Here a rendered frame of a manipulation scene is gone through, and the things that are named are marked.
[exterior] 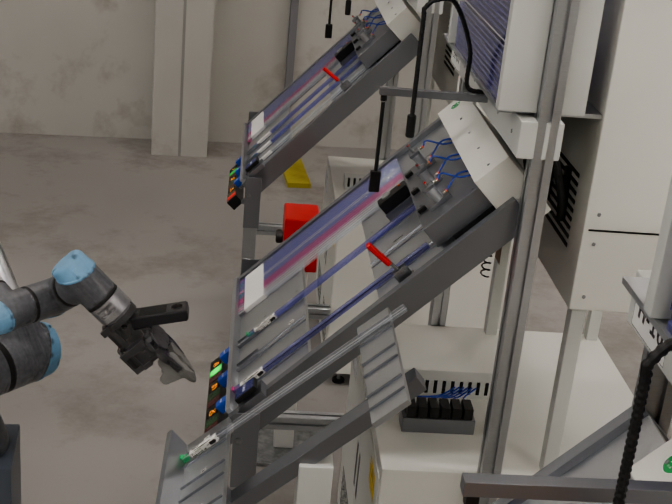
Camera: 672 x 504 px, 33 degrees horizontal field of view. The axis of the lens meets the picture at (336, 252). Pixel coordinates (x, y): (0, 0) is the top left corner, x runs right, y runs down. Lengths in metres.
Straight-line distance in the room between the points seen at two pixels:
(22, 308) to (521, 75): 1.04
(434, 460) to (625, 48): 0.93
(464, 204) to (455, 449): 0.57
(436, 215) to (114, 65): 4.39
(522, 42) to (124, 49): 4.53
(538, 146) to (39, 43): 4.63
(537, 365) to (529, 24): 1.10
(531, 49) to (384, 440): 0.91
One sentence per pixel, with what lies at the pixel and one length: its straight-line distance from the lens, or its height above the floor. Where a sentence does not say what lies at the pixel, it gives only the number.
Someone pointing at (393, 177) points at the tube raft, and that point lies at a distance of 2.67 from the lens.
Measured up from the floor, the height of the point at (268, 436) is 0.01.
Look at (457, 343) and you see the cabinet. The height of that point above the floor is 0.62.
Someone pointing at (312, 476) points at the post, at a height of 0.79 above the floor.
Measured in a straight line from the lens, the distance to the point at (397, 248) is 2.35.
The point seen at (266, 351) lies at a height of 0.78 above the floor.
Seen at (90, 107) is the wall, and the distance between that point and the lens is 6.48.
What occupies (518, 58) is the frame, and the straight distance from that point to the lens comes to 2.04.
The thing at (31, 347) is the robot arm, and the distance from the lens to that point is 2.47.
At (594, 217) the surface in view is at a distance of 2.19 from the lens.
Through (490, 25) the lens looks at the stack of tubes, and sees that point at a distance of 2.24.
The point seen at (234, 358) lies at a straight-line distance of 2.49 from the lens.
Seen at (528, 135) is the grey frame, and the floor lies 1.35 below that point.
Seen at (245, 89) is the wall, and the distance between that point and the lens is 6.46.
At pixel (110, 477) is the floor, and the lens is 3.41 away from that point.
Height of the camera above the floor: 1.88
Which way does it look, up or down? 22 degrees down
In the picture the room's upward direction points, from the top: 6 degrees clockwise
